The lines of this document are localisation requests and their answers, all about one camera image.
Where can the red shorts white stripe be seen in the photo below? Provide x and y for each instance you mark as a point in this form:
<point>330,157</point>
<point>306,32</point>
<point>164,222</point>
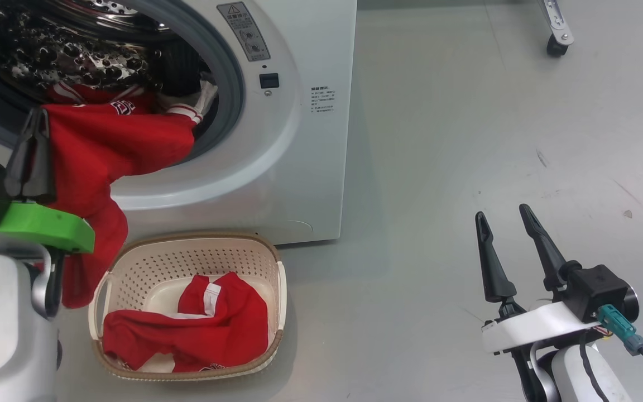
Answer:
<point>215,329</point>

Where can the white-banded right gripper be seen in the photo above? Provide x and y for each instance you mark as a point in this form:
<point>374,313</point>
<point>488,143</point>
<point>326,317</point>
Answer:
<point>533,329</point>

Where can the black square door lock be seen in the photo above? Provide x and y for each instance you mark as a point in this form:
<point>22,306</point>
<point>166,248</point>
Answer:
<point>269,81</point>

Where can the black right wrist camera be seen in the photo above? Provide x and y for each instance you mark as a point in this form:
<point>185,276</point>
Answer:
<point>595,290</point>

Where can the grey warning sticker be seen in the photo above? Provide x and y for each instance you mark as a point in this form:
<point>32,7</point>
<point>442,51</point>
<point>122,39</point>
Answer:
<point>243,30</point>

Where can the red basketball jersey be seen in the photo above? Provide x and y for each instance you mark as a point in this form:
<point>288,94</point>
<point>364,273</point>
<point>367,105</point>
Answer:
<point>104,151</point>

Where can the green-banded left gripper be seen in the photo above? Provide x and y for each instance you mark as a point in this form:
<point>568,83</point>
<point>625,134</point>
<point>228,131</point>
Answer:
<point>42,223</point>

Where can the white washing machine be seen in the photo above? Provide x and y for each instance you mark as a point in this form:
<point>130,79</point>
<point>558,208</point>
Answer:
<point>299,167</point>

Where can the metal frame leg with caster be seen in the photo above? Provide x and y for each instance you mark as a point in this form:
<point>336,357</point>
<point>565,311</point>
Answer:
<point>557,33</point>

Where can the cream perforated laundry basket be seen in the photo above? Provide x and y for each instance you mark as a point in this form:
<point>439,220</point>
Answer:
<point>232,262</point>

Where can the stainless steel washer drum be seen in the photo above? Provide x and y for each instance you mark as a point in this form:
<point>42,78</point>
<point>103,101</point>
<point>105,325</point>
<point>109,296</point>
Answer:
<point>48,50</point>

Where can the grey rubber door gasket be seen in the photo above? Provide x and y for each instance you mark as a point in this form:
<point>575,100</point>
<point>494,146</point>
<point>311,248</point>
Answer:
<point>232,84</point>

